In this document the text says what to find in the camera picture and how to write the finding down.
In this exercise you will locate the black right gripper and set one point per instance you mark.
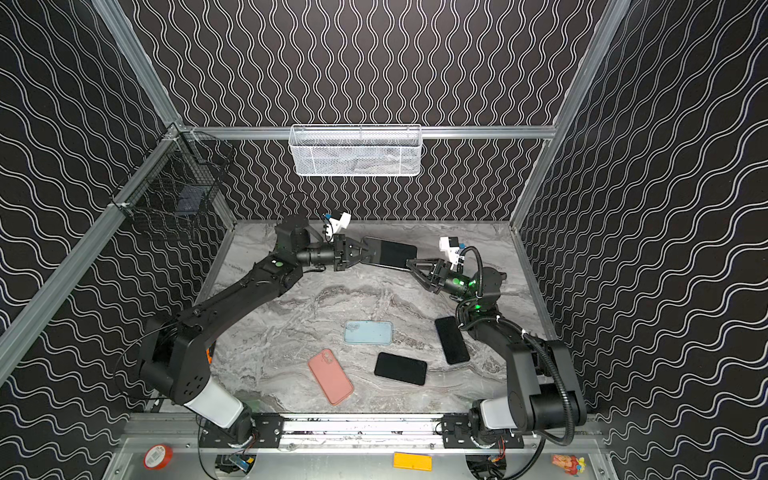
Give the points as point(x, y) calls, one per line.
point(440, 278)

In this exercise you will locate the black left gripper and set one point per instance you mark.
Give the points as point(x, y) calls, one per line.
point(339, 252)

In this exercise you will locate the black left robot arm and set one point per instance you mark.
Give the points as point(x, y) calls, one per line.
point(173, 356)

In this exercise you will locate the black smartphone near right arm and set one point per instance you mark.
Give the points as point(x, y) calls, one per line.
point(451, 340)

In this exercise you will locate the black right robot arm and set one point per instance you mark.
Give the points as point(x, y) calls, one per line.
point(543, 395)

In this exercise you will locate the light blue phone case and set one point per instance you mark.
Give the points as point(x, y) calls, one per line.
point(368, 332)

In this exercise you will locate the black smartphone lying flat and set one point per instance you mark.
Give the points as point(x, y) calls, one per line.
point(400, 368)

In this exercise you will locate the yellow block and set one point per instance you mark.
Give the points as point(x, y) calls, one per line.
point(413, 462)

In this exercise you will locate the small colourful toy figure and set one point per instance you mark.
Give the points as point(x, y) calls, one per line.
point(570, 464)

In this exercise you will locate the red tape roll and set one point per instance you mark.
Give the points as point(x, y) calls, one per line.
point(157, 457)

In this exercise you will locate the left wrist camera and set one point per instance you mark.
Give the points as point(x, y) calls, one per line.
point(333, 223)

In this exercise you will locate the white wire mesh basket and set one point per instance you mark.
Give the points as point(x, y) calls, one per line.
point(356, 156)

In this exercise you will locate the horizontal aluminium back rail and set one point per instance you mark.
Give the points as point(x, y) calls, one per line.
point(398, 131)

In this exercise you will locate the black wire mesh basket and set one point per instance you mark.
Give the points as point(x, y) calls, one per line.
point(181, 187)

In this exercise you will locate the right aluminium corner post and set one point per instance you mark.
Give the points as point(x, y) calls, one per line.
point(611, 19)

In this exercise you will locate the aluminium corner frame post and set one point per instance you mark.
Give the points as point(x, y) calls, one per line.
point(128, 43)

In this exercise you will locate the left aluminium side rail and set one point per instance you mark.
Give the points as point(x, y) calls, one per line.
point(36, 315)

